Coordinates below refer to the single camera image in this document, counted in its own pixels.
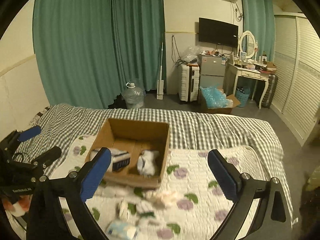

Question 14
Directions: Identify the light blue tissue pack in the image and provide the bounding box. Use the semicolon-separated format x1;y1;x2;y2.
105;220;138;240

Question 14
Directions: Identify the dark blue tissue pack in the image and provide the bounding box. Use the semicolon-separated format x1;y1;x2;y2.
89;147;131;172

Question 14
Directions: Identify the white grey sock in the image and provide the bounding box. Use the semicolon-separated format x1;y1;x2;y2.
137;150;159;177

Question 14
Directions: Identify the white tissue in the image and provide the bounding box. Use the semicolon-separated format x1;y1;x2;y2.
145;191;179;209

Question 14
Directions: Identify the white floral quilted blanket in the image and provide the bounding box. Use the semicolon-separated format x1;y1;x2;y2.
50;135;275;239

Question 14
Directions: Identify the brown cardboard box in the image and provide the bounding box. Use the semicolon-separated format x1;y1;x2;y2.
90;118;170;189

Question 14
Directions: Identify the clear water jug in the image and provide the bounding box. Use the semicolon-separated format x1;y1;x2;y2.
121;82;144;109

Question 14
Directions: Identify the white louvered wardrobe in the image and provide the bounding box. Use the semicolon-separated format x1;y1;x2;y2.
271;12;319;145

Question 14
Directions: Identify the grey checkered bed sheet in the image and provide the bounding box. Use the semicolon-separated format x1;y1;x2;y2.
18;104;293;214

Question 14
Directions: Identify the blue laundry basket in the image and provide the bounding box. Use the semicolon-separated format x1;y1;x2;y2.
235;87;251;108

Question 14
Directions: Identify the teal curtain left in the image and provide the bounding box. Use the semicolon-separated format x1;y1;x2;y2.
33;0;165;109

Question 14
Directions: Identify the teal curtain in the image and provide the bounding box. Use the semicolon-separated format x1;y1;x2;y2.
33;0;165;109
242;0;275;61

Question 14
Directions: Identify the box of blue bottles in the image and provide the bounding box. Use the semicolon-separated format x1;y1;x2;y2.
199;86;240;114

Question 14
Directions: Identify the dark suitcase by wardrobe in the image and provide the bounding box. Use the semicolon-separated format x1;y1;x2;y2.
261;74;278;108

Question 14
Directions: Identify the white upright mop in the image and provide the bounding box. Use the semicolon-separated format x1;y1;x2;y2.
156;42;164;100

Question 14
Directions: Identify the white dressing table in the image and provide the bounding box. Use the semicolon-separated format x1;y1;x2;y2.
222;62;269;109

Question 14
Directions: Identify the silver mini fridge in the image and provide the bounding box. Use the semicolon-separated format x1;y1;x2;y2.
200;55;226;88

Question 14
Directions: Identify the white suitcase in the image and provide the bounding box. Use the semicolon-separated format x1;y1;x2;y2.
178;64;200;102

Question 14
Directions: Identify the white oval vanity mirror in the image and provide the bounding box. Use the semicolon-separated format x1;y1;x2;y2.
238;30;258;61

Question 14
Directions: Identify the teal curtain right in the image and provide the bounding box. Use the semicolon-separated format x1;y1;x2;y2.
242;0;275;61

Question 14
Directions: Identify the black wall television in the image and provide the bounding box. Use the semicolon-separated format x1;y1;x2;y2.
199;18;239;48

